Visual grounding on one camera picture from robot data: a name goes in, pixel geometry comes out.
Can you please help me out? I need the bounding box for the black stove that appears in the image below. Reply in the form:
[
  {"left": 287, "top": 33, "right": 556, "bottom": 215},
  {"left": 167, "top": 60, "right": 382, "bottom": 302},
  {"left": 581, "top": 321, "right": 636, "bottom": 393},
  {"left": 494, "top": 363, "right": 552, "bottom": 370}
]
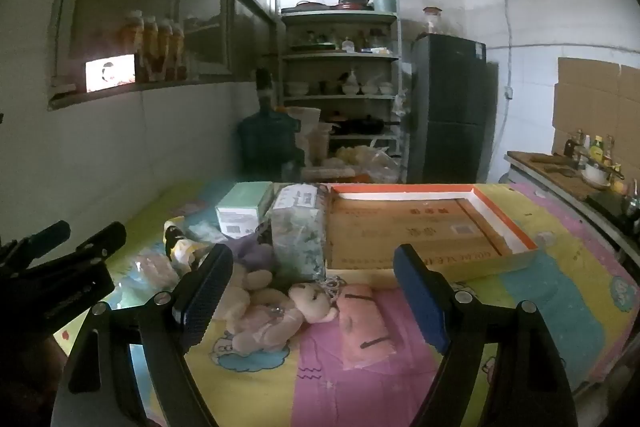
[{"left": 585, "top": 192, "right": 640, "bottom": 233}]

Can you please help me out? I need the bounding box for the cream plush toy purple outfit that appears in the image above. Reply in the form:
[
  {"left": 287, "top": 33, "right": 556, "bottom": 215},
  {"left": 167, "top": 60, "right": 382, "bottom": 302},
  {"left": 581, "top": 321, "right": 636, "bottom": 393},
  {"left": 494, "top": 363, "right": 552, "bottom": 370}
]
[{"left": 217, "top": 232, "right": 275, "bottom": 320}]

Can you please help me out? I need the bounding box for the orange-rimmed cardboard box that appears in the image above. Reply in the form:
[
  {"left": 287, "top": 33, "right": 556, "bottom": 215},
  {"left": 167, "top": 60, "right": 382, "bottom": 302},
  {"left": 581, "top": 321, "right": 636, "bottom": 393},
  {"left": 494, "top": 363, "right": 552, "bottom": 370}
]
[{"left": 325, "top": 183, "right": 540, "bottom": 279}]

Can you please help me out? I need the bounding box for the glass jar red lid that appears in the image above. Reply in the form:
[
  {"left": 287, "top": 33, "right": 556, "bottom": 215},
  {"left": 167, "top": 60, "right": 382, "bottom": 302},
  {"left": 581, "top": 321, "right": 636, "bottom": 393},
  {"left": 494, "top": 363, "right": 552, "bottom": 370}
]
[{"left": 422, "top": 7, "right": 443, "bottom": 36}]

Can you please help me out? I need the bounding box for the white label tissue pack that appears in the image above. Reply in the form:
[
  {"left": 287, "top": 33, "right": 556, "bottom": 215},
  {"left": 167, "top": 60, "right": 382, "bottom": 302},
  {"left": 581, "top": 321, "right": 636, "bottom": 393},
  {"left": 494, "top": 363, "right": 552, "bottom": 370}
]
[{"left": 274, "top": 184, "right": 327, "bottom": 214}]

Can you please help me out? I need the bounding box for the blue water jug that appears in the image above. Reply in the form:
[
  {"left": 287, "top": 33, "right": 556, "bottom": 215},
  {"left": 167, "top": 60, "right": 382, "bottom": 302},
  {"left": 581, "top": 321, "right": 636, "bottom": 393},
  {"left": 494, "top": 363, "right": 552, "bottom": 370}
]
[{"left": 237, "top": 107, "right": 306, "bottom": 180}]

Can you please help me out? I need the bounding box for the phone with lit screen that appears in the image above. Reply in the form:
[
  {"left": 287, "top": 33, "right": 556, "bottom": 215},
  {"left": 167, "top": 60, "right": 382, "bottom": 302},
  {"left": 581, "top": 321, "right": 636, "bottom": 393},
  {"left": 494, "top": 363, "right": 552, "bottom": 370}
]
[{"left": 85, "top": 54, "right": 137, "bottom": 94}]

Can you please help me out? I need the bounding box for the kitchen counter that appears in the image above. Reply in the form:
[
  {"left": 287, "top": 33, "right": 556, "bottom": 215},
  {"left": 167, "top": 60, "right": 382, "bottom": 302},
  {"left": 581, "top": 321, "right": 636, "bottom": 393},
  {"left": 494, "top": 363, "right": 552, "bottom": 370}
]
[{"left": 504, "top": 150, "right": 640, "bottom": 258}]

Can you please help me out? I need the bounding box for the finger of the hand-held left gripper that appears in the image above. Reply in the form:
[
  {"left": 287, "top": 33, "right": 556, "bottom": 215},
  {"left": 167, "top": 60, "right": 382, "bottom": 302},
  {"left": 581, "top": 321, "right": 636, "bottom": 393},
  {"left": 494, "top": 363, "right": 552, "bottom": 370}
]
[
  {"left": 0, "top": 220, "right": 71, "bottom": 270},
  {"left": 30, "top": 222, "right": 127, "bottom": 278}
]

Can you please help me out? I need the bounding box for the sliding glass window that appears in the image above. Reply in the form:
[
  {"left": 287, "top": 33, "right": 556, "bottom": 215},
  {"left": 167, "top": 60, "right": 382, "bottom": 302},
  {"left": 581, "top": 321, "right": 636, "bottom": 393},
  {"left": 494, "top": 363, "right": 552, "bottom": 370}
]
[{"left": 47, "top": 0, "right": 278, "bottom": 110}]

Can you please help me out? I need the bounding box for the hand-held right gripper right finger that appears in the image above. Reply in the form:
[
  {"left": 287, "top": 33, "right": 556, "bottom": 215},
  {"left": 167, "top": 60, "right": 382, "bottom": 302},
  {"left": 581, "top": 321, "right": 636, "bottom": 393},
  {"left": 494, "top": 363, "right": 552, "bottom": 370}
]
[{"left": 392, "top": 243, "right": 581, "bottom": 427}]

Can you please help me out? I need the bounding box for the metal shelf rack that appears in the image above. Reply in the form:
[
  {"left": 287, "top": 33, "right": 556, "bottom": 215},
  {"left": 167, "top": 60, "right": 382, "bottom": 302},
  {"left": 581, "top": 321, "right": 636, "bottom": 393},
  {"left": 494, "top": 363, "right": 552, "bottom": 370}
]
[{"left": 279, "top": 9, "right": 403, "bottom": 182}]

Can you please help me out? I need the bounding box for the cardboard sheet on wall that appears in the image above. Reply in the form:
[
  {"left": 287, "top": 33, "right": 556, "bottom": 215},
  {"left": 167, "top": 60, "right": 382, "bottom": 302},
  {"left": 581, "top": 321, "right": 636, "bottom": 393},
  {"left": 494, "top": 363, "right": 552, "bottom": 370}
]
[{"left": 551, "top": 57, "right": 640, "bottom": 158}]

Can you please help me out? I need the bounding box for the plastic bag of food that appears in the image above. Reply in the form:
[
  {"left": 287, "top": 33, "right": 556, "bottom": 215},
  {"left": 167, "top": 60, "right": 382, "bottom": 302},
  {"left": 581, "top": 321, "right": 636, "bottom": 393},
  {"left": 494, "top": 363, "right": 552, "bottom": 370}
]
[{"left": 332, "top": 146, "right": 401, "bottom": 182}]

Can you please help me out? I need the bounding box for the penguin plush toy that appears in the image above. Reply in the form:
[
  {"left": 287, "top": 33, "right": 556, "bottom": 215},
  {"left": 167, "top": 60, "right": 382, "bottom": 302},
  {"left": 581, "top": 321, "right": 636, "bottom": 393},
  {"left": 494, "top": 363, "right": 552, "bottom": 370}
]
[{"left": 164, "top": 219, "right": 211, "bottom": 275}]

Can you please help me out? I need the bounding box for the white sack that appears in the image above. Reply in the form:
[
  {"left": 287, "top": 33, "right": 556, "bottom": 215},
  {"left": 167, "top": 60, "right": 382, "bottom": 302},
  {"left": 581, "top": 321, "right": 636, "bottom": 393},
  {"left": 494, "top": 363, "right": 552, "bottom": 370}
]
[{"left": 287, "top": 107, "right": 323, "bottom": 168}]

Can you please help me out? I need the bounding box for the black frying pan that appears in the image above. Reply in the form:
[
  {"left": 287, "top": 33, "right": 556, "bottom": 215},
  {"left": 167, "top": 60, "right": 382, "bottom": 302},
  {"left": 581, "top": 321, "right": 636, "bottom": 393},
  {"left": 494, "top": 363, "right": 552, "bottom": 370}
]
[{"left": 330, "top": 117, "right": 386, "bottom": 135}]

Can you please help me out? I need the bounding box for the clear bag with pale cloth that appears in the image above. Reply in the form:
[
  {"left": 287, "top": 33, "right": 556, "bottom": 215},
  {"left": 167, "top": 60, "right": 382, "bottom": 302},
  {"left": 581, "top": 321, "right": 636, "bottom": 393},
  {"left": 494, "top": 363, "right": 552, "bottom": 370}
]
[{"left": 182, "top": 212, "right": 226, "bottom": 243}]

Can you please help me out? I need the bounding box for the green tissue box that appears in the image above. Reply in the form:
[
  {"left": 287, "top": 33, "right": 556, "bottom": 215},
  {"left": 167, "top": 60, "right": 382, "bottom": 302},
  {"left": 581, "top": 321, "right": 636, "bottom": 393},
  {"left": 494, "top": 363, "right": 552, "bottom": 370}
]
[{"left": 215, "top": 182, "right": 275, "bottom": 238}]

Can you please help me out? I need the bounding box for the clear plastic jar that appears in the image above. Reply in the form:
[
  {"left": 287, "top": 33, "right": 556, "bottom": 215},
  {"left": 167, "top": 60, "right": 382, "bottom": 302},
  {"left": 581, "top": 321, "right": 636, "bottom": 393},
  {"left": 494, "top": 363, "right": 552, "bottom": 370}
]
[{"left": 310, "top": 122, "right": 332, "bottom": 158}]

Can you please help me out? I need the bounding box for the white bowl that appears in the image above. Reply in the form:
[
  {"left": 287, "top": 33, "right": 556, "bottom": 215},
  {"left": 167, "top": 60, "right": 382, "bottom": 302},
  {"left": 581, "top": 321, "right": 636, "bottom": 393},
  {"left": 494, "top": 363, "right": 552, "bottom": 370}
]
[{"left": 582, "top": 162, "right": 611, "bottom": 185}]

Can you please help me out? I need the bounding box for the clear bag with pink cloth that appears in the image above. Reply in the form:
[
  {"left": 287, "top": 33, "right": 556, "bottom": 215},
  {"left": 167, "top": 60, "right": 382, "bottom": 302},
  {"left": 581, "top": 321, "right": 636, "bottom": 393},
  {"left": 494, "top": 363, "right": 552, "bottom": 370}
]
[{"left": 127, "top": 254, "right": 181, "bottom": 293}]

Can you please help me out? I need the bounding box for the green floral tissue pack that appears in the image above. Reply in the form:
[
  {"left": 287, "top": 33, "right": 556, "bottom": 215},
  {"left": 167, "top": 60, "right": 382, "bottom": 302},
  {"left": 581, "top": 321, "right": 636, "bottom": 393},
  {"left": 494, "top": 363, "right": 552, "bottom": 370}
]
[{"left": 271, "top": 209, "right": 329, "bottom": 284}]

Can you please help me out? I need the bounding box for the pink towel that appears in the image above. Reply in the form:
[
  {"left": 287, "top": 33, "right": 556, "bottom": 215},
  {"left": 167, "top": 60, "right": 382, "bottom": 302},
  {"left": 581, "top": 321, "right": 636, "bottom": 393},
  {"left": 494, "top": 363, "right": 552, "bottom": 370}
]
[{"left": 336, "top": 284, "right": 396, "bottom": 370}]

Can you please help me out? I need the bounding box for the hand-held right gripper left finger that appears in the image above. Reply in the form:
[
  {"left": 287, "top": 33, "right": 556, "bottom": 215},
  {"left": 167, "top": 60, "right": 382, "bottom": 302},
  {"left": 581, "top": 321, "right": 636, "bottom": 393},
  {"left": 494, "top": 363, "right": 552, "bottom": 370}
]
[{"left": 50, "top": 243, "right": 235, "bottom": 427}]

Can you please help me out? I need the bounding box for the black water pump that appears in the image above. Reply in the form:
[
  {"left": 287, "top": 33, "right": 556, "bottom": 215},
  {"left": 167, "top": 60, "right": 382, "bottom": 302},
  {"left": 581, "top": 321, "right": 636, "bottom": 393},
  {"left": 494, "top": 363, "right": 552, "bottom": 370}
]
[{"left": 254, "top": 67, "right": 275, "bottom": 110}]

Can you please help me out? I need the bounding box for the dark refrigerator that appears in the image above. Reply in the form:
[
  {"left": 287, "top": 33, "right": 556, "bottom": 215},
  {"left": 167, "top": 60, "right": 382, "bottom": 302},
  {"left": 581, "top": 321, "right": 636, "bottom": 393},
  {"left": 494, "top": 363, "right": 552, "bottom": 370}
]
[{"left": 407, "top": 34, "right": 488, "bottom": 185}]

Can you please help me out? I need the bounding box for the pink teddy bear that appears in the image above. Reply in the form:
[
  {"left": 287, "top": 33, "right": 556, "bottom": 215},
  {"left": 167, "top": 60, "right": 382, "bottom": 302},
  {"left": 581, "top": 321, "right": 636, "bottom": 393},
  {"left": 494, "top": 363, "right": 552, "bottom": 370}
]
[{"left": 225, "top": 279, "right": 341, "bottom": 353}]

